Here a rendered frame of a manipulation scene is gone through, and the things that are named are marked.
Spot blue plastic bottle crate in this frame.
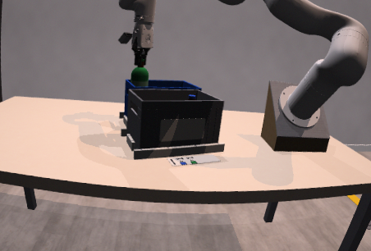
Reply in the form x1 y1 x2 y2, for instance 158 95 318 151
124 80 193 117

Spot white paper pick list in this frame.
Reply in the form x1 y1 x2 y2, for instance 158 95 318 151
167 154 220 167

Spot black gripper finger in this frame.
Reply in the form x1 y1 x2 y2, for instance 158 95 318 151
132 37 142 66
141 48 150 66

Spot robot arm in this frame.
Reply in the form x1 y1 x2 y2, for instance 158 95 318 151
119 0 369 128

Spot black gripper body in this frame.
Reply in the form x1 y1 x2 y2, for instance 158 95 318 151
131 23 153 48

